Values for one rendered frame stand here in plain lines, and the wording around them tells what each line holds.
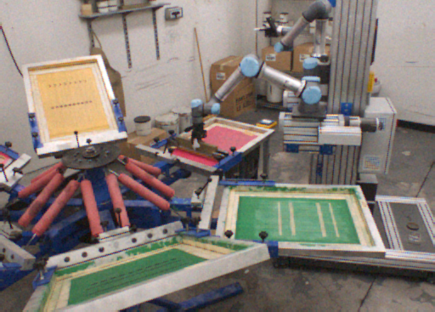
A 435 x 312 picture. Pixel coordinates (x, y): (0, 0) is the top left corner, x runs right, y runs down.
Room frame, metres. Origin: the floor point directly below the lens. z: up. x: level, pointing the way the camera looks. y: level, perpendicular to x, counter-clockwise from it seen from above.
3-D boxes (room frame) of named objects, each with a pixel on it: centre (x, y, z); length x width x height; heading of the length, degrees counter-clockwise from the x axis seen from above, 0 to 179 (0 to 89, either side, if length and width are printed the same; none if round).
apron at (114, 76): (4.34, 1.25, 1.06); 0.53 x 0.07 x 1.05; 143
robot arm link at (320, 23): (3.14, -0.82, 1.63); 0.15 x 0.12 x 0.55; 142
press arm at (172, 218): (1.80, 0.05, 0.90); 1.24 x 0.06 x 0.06; 83
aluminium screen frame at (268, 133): (2.72, 0.03, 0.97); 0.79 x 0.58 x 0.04; 143
